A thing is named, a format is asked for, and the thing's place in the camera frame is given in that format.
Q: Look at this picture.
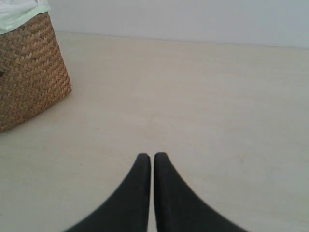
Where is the woven brown basket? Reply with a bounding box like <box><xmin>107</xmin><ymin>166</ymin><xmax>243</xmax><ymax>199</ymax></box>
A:
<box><xmin>0</xmin><ymin>13</ymin><xmax>71</xmax><ymax>132</ymax></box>

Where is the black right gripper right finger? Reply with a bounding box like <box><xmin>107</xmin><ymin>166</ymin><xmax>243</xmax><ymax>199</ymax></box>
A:
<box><xmin>154</xmin><ymin>152</ymin><xmax>245</xmax><ymax>232</ymax></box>

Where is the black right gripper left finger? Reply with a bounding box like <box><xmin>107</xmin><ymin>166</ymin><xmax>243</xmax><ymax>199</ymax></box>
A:
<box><xmin>67</xmin><ymin>153</ymin><xmax>151</xmax><ymax>232</ymax></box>

